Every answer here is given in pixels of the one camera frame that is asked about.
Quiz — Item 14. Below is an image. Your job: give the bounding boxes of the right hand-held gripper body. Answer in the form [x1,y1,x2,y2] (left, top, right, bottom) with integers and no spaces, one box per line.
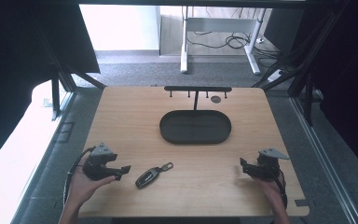
[250,147,291,182]

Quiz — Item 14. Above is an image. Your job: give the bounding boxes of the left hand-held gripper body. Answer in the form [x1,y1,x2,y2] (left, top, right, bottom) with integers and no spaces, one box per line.
[82,142,119,182]

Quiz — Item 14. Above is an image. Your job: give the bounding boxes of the black car key fob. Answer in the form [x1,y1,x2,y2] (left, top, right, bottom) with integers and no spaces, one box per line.
[134,161,174,189]

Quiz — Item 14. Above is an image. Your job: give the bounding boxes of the black key rack with tray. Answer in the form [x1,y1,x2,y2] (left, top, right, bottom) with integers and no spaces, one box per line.
[158,85,233,146]

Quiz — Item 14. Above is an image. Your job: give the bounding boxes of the person's right hand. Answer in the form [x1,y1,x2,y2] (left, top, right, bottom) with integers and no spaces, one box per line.
[251,174,287,210]

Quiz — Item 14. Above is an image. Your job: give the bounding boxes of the person's left hand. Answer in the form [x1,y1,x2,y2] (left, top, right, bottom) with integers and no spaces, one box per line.
[65,169,117,210]

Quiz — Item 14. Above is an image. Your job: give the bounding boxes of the white power strip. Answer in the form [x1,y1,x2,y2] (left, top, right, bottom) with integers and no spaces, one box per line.
[266,69,285,83]

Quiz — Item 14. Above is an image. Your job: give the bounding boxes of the black curtain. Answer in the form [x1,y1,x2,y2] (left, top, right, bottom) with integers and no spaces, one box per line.
[0,3,101,174]
[262,3,358,185]

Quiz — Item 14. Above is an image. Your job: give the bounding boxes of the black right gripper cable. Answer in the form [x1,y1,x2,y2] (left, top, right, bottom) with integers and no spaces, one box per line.
[275,167,289,210]

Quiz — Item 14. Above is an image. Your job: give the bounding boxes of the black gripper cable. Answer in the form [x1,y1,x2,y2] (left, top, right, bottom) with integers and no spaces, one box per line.
[62,146,97,204]
[275,167,289,210]

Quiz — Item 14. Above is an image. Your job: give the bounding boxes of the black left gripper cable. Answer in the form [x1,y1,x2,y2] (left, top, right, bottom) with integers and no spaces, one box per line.
[62,146,97,204]

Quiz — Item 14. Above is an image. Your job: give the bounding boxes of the black metal frame stand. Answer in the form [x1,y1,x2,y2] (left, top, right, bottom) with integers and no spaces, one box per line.
[35,29,108,121]
[251,1,349,127]

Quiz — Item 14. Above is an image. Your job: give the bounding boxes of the black floor cables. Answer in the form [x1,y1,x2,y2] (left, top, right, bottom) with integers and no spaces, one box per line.
[186,7,288,68]

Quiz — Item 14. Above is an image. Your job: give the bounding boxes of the white desk frame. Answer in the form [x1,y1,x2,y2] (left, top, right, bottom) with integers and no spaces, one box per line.
[180,5,268,76]

